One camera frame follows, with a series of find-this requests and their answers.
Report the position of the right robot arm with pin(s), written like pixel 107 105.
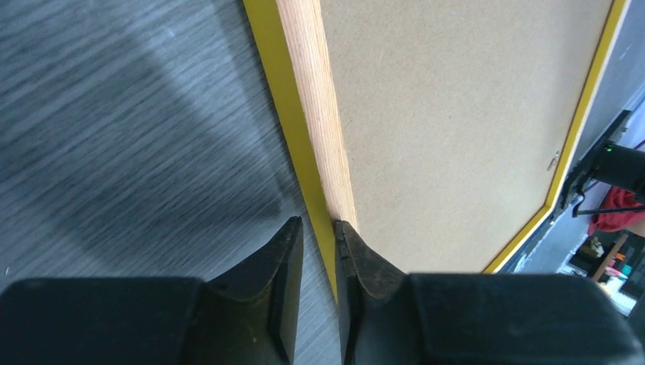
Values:
pixel 621 167

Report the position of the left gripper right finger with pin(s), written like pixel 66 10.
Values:
pixel 380 313

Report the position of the yellow wooden picture frame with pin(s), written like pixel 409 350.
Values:
pixel 291 41

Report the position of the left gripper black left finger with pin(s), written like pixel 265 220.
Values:
pixel 249 314

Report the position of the brown backing board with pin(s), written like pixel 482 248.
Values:
pixel 455 115

